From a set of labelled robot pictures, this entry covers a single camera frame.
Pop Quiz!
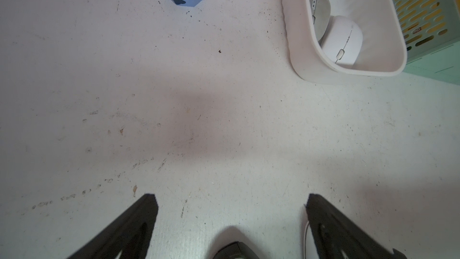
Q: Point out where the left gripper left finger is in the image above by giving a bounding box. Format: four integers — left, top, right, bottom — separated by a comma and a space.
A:
70, 194, 159, 259

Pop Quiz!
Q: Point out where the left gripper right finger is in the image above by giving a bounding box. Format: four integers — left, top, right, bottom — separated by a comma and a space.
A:
305, 194, 406, 259

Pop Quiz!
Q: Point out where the black mouse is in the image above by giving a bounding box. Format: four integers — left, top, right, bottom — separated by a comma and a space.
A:
213, 241, 259, 259

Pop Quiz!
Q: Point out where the white mouse blue label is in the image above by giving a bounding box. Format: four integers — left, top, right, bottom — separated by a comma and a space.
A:
321, 16, 363, 68

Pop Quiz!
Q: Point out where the grey computer mouse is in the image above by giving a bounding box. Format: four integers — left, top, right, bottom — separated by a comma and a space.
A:
309, 0, 331, 41

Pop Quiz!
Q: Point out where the white storage box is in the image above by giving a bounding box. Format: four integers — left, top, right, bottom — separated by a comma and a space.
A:
282, 0, 407, 84

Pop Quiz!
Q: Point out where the green file organizer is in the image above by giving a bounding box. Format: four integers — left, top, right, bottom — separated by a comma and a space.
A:
393, 0, 460, 85

